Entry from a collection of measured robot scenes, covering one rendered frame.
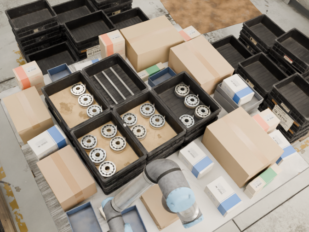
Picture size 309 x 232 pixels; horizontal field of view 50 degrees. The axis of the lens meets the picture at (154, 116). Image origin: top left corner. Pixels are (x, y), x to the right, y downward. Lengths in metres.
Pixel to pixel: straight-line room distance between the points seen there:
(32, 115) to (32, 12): 1.53
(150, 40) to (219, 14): 1.92
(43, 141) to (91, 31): 1.47
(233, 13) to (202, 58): 2.01
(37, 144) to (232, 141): 1.19
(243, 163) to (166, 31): 1.20
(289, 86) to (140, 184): 1.95
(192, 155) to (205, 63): 0.71
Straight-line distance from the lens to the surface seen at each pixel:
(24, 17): 3.53
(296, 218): 3.09
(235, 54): 3.53
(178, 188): 1.36
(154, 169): 1.42
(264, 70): 3.31
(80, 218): 2.07
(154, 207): 1.99
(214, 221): 2.10
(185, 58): 2.48
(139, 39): 2.58
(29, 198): 2.96
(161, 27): 2.69
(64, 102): 2.32
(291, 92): 3.08
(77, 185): 1.97
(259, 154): 2.13
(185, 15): 4.26
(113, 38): 2.55
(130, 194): 1.55
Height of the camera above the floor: 2.67
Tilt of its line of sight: 56 degrees down
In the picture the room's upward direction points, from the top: 6 degrees clockwise
